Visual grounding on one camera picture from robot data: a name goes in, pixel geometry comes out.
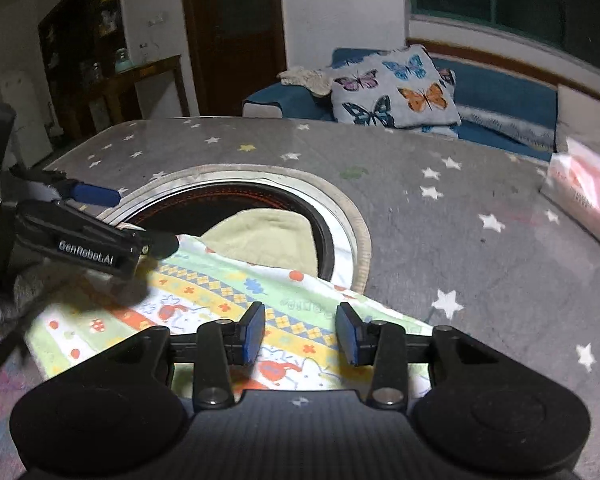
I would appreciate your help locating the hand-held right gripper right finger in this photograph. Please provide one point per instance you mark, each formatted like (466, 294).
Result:
(346, 335)

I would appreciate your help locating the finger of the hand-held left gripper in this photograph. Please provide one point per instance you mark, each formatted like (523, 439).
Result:
(162, 246)
(97, 194)

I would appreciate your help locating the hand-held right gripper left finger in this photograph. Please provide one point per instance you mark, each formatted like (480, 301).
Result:
(252, 335)

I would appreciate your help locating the colourful printed child's garment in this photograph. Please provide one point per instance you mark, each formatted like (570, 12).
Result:
(205, 290)

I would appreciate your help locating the white floor appliance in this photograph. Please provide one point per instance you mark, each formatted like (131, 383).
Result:
(22, 115)

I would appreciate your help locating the pale yellow cloth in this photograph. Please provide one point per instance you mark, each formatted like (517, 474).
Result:
(260, 240)

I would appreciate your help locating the round black table stove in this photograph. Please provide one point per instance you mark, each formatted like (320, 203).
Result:
(341, 230)

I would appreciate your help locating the dark wooden shelf cabinet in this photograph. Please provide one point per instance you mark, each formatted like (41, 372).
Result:
(80, 45)

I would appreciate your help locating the wooden side table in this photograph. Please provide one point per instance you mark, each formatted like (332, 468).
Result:
(145, 77)

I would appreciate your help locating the grey star-print table cover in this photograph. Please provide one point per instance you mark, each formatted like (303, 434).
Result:
(430, 240)

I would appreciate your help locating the dark wooden door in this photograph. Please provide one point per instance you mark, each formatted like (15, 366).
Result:
(232, 35)

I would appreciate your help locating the beige knitted cloth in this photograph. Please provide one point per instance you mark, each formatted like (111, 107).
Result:
(305, 79)

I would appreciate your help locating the butterfly print pillow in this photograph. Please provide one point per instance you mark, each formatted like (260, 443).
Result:
(395, 90)

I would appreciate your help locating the pink and white plastic bag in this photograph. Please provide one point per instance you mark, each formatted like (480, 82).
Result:
(582, 187)

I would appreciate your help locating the blue sofa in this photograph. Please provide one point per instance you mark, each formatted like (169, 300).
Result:
(500, 97)

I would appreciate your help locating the beige cushion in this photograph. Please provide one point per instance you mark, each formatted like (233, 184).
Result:
(587, 117)

